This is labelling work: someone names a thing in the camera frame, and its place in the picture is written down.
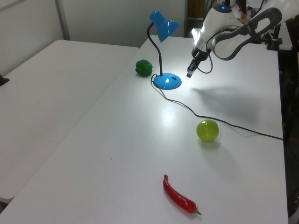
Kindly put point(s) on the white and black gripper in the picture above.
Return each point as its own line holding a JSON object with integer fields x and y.
{"x": 200, "y": 44}

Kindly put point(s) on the blue gooseneck desk lamp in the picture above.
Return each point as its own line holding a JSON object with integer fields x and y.
{"x": 168, "y": 81}

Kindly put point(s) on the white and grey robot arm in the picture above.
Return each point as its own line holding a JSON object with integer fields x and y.
{"x": 220, "y": 17}

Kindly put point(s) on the green bell pepper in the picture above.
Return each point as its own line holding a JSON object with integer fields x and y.
{"x": 144, "y": 68}

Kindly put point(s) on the metal storage shelf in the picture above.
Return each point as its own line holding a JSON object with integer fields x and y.
{"x": 195, "y": 16}

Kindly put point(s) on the green apple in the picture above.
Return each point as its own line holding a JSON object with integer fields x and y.
{"x": 207, "y": 130}

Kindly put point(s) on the red chili pepper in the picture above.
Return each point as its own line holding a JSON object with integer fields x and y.
{"x": 177, "y": 197}

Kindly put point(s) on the white side table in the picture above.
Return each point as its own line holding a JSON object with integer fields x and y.
{"x": 46, "y": 98}

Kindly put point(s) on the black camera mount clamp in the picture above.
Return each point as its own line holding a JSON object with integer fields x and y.
{"x": 275, "y": 39}
{"x": 3, "y": 80}

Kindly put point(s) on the grey metal partition post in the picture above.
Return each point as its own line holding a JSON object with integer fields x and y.
{"x": 63, "y": 18}

